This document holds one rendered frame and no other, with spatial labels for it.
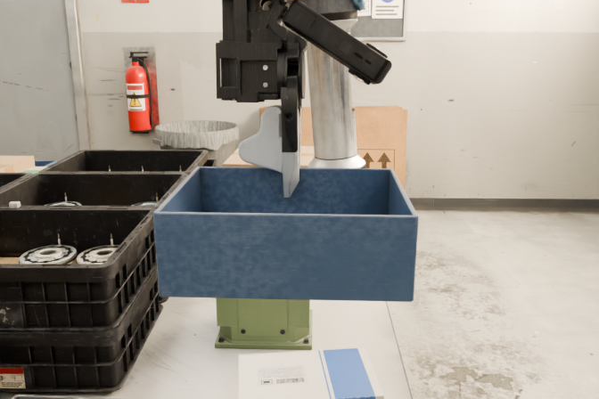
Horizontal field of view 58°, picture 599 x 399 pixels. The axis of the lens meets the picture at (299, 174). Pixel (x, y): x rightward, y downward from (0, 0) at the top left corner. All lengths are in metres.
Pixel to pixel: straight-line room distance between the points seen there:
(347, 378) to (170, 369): 0.35
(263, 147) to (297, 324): 0.57
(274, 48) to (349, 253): 0.21
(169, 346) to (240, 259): 0.69
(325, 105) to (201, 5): 3.09
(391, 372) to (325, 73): 0.55
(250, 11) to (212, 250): 0.24
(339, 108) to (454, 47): 3.10
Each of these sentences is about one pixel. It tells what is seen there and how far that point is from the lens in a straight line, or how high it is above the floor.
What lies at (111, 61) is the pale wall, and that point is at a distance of 4.23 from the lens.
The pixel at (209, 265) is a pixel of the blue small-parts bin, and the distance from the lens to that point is 0.43.
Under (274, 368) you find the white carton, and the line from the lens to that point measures 0.85.
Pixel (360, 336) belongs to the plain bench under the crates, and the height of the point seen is 0.70.
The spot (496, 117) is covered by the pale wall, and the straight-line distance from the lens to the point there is 4.21.
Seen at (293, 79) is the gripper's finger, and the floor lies 1.23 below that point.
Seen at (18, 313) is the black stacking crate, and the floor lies 0.85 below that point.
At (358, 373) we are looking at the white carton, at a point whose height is 0.79.
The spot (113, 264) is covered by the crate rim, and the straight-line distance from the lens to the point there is 0.89.
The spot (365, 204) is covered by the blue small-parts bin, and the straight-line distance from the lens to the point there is 0.55.
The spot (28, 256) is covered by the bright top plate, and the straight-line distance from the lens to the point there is 1.16.
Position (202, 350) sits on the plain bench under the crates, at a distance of 1.07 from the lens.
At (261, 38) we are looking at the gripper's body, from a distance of 0.53.
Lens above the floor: 1.26
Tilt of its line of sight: 14 degrees down
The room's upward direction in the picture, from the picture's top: straight up
